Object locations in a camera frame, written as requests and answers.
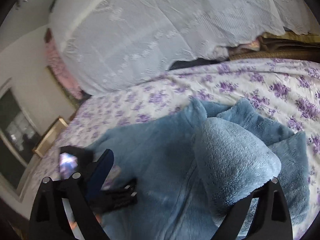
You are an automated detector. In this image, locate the blue fleece garment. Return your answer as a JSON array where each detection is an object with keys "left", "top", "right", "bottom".
[{"left": 88, "top": 99, "right": 310, "bottom": 239}]

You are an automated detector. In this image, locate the pink blanket under cover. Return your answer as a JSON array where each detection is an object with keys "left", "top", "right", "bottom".
[{"left": 44, "top": 28, "right": 85, "bottom": 100}]

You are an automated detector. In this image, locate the white lace bed cover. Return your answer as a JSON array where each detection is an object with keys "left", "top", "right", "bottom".
[{"left": 49, "top": 0, "right": 319, "bottom": 96}]

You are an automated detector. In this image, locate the purple floral bed quilt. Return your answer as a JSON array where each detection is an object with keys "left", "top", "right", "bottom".
[{"left": 23, "top": 57, "right": 320, "bottom": 240}]

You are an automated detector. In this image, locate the brown woven mat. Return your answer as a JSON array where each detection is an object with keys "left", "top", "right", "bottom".
[{"left": 228, "top": 31, "right": 319, "bottom": 63}]

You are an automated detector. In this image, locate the dark window on wall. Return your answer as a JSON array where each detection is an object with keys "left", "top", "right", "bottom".
[{"left": 1, "top": 87, "right": 40, "bottom": 196}]

